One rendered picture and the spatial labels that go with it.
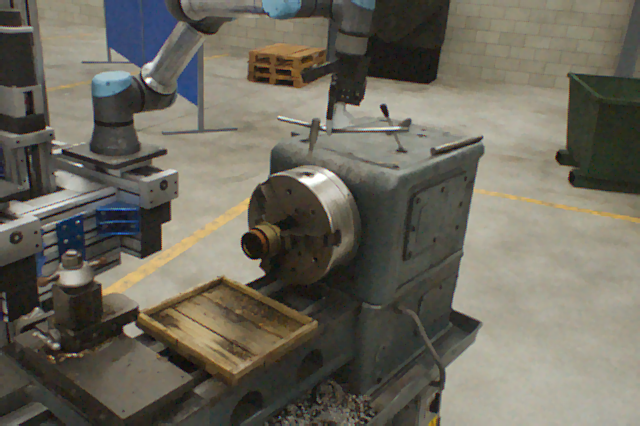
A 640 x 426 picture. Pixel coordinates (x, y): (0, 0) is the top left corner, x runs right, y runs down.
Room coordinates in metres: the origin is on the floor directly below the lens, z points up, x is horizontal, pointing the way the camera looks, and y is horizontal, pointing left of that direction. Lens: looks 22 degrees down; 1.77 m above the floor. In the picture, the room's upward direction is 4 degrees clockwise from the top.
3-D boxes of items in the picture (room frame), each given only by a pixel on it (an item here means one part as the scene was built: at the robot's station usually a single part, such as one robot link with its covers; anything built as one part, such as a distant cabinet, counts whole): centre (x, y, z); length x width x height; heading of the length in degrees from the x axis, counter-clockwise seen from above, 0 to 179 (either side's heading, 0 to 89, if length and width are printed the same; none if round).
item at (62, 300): (1.14, 0.48, 1.07); 0.07 x 0.07 x 0.10; 53
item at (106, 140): (1.89, 0.65, 1.21); 0.15 x 0.15 x 0.10
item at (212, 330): (1.37, 0.21, 0.89); 0.36 x 0.30 x 0.04; 53
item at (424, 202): (1.92, -0.19, 1.06); 0.59 x 0.48 x 0.39; 143
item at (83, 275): (1.13, 0.49, 1.13); 0.08 x 0.08 x 0.03
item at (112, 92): (1.90, 0.64, 1.33); 0.13 x 0.12 x 0.14; 143
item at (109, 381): (1.10, 0.44, 0.95); 0.43 x 0.17 x 0.05; 53
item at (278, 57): (9.78, 0.62, 0.22); 1.25 x 0.86 x 0.44; 162
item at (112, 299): (1.16, 0.47, 0.99); 0.20 x 0.10 x 0.05; 143
